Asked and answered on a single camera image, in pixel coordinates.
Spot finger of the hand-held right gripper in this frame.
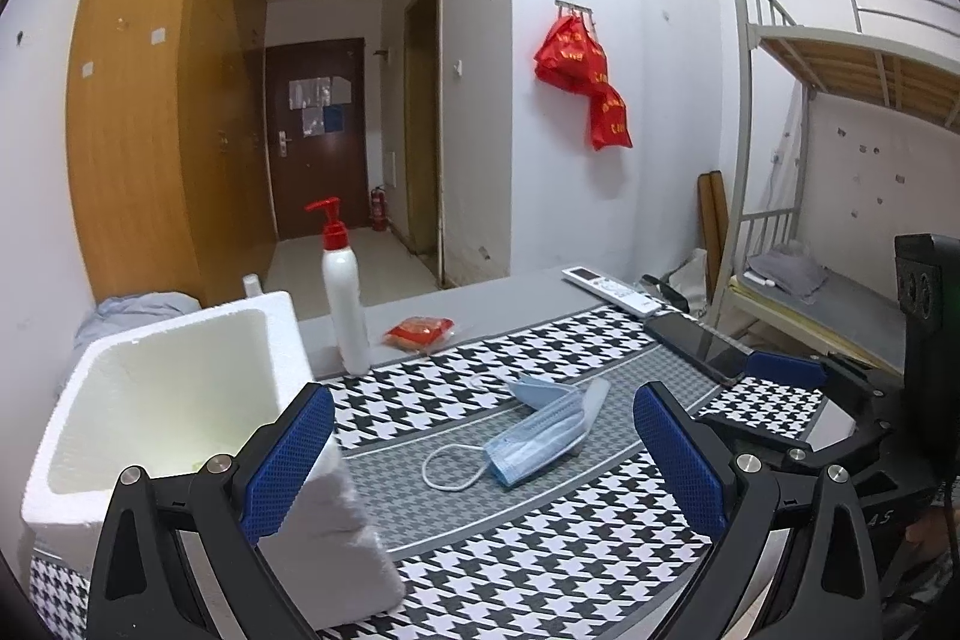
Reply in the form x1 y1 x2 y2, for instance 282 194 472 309
694 410 863 470
742 351 884 402

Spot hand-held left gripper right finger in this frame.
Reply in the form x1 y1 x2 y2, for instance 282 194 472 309
632 381 886 640

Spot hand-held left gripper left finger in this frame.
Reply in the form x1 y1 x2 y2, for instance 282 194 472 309
86 383 336 640

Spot blue face mask with loop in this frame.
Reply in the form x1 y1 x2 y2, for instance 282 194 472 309
422 389 590 491

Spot white foam box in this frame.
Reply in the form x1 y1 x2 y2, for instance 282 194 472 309
19 290 406 630

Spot grey mattress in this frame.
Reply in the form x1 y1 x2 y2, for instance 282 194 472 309
739 265 908 377

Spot black phone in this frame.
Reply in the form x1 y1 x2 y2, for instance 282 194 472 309
643 312 751 386

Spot grey pillow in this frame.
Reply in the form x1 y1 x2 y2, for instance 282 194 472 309
746 250 826 300

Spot white plastic bag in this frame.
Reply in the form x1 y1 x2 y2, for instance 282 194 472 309
664 246 710 311

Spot wooden planks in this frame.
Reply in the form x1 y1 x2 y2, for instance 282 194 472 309
697 170 732 281

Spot white red pump bottle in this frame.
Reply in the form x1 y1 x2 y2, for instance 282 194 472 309
304 197 374 377

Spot white remote control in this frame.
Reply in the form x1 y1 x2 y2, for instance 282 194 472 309
562 265 665 317

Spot red snack packet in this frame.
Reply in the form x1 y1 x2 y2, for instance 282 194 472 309
384 315 457 352

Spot black white houndstooth mat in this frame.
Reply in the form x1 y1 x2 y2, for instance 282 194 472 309
30 302 856 640

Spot light blue cloth pile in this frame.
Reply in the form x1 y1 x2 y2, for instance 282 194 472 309
75 291 202 348

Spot dark brown door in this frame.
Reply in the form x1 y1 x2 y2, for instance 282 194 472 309
264 38 370 240

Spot metal bunk bed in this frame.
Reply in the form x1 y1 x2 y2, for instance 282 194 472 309
705 0 960 378

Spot red plastic bag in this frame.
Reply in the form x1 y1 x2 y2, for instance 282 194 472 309
534 14 608 94
585 83 633 151

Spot wooden wardrobe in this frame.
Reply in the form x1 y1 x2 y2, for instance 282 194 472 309
66 0 277 307

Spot grey door notice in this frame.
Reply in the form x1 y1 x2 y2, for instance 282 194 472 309
289 77 331 109

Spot wooden side door frame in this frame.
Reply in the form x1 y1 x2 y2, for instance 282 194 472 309
403 0 445 281

